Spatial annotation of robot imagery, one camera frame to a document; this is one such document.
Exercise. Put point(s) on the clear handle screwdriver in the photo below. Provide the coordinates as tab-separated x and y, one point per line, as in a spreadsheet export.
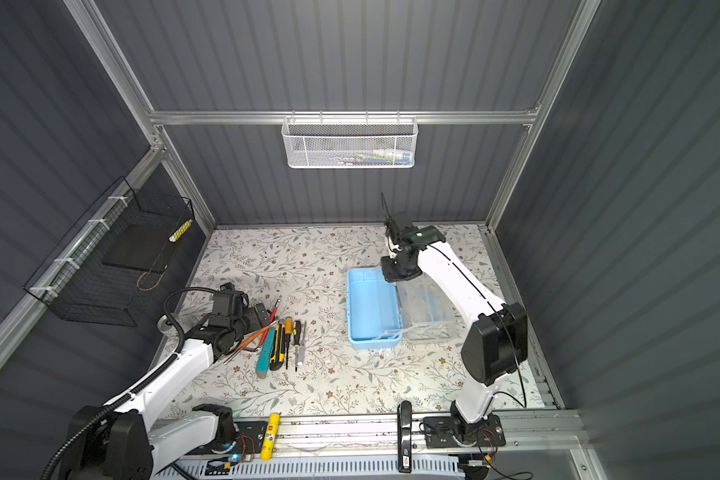
303	345

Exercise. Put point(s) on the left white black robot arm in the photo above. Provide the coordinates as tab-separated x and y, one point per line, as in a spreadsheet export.
121	440

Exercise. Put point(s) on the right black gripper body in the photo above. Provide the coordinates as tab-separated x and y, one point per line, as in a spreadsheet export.
393	271

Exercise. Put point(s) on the orange handle screwdriver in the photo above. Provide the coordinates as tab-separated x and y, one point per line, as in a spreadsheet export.
288	330

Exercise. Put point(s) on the aluminium front rail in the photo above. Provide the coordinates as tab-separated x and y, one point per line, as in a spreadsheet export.
369	434

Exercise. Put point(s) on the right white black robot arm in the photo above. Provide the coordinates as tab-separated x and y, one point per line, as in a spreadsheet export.
496	341

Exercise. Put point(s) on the orange pen tool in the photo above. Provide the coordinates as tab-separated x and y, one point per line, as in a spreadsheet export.
251	339

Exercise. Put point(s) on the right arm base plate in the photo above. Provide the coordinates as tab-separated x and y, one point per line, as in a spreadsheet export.
448	432

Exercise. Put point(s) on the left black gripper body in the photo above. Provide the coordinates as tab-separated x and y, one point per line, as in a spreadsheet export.
249	322

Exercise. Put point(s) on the white wire wall basket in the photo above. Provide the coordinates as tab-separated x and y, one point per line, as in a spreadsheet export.
364	144

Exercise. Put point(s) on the black remote on rail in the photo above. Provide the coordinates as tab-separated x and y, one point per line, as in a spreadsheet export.
404	437

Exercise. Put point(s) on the yellow marker on rail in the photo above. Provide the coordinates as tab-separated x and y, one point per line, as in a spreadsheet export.
269	438

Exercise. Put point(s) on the blue plastic tool box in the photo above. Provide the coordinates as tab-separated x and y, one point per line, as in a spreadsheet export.
380	314

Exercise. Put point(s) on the teal utility knife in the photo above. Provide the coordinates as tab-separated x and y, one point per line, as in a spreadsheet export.
262	366

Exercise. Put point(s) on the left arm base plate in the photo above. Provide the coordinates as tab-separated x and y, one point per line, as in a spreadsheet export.
247	441

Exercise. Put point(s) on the black wire side basket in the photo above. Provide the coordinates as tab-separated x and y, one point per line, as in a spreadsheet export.
109	272

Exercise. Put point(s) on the white perforated cable tray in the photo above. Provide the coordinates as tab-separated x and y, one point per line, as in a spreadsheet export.
317	467

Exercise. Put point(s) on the red pencil tool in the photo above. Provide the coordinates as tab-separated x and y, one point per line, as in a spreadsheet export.
272	318

